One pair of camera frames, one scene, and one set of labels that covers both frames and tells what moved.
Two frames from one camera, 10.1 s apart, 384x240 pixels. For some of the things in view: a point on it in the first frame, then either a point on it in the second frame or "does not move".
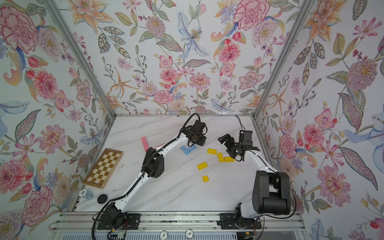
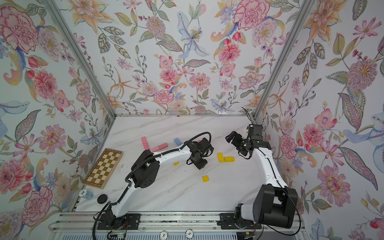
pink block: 145,143 does not move
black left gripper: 203,139 -> 202,165
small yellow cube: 205,178 does not move
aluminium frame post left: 81,56 does not move
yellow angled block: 220,157 does not move
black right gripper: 228,145 -> 239,137
